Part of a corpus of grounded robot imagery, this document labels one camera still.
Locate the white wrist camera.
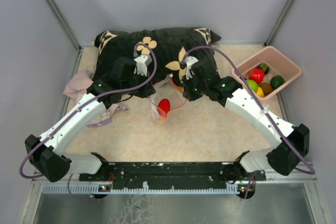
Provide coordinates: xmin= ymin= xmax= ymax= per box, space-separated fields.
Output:
xmin=134 ymin=55 xmax=152 ymax=76
xmin=183 ymin=56 xmax=198 ymax=80

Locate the black floral pillow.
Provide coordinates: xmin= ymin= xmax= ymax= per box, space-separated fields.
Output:
xmin=93 ymin=27 xmax=221 ymax=95

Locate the red toy apple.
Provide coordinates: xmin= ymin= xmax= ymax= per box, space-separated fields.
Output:
xmin=248 ymin=68 xmax=265 ymax=84

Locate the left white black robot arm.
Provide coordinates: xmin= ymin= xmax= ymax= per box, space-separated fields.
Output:
xmin=24 ymin=55 xmax=158 ymax=183

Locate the aluminium corner post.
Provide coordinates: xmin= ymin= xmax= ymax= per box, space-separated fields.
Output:
xmin=45 ymin=0 xmax=81 ymax=51
xmin=263 ymin=0 xmax=296 ymax=47

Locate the clear zip bag orange zipper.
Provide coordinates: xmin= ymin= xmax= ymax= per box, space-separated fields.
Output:
xmin=149 ymin=73 xmax=186 ymax=124

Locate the pink plastic bin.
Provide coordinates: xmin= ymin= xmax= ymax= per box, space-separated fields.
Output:
xmin=237 ymin=46 xmax=302 ymax=101

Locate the yellow toy lemon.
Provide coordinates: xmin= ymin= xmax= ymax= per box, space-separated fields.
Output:
xmin=256 ymin=87 xmax=265 ymax=98

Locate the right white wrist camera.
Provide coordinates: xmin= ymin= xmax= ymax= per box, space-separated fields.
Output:
xmin=183 ymin=56 xmax=198 ymax=80

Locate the dark green toy lime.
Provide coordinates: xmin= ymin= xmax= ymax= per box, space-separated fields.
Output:
xmin=269 ymin=76 xmax=285 ymax=90

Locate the pink purple cloth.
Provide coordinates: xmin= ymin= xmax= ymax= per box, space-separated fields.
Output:
xmin=64 ymin=69 xmax=127 ymax=127

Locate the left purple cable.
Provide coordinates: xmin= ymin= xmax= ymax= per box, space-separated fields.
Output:
xmin=19 ymin=42 xmax=158 ymax=202

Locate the red yellow toy mango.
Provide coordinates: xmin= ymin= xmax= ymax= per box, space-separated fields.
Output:
xmin=157 ymin=99 xmax=171 ymax=123

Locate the light green toy fruit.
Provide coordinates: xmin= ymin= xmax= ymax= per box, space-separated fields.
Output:
xmin=246 ymin=79 xmax=259 ymax=93

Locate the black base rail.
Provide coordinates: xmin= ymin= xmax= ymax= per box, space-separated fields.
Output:
xmin=79 ymin=154 xmax=266 ymax=197

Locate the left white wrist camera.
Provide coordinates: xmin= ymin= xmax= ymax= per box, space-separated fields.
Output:
xmin=134 ymin=55 xmax=152 ymax=76

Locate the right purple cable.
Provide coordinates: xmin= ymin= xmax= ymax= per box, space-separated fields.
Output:
xmin=182 ymin=45 xmax=316 ymax=200

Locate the left aluminium corner post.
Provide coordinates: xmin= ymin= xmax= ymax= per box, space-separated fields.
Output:
xmin=45 ymin=0 xmax=81 ymax=51

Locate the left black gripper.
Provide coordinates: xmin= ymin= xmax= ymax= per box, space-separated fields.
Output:
xmin=121 ymin=69 xmax=155 ymax=98

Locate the right aluminium corner post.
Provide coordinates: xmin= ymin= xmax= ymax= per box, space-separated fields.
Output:
xmin=263 ymin=0 xmax=296 ymax=47

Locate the dark mangosteen toy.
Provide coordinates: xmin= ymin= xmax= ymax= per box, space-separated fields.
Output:
xmin=257 ymin=62 xmax=269 ymax=75

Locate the brown toy fruit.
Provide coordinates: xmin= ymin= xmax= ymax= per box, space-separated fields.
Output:
xmin=259 ymin=82 xmax=273 ymax=97

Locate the purple cable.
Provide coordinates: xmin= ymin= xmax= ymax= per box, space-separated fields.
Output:
xmin=19 ymin=42 xmax=158 ymax=202
xmin=182 ymin=45 xmax=316 ymax=200

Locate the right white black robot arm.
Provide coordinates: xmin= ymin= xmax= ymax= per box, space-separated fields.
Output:
xmin=181 ymin=56 xmax=309 ymax=180

